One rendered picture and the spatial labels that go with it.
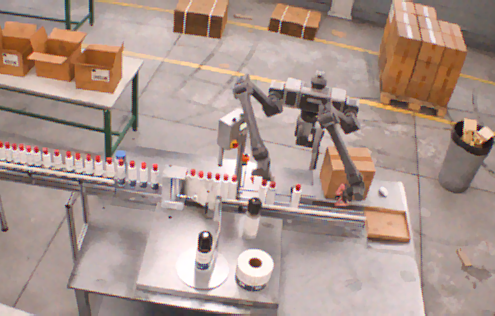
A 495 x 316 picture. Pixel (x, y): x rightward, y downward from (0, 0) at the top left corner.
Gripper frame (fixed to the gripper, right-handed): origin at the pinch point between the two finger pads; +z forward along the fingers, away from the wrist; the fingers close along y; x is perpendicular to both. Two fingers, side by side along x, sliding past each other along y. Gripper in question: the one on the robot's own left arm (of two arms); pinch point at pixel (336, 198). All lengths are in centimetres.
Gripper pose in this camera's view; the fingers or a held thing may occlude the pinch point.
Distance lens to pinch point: 342.8
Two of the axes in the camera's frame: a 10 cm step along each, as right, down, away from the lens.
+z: -7.1, 4.5, 5.4
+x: 6.8, 6.4, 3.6
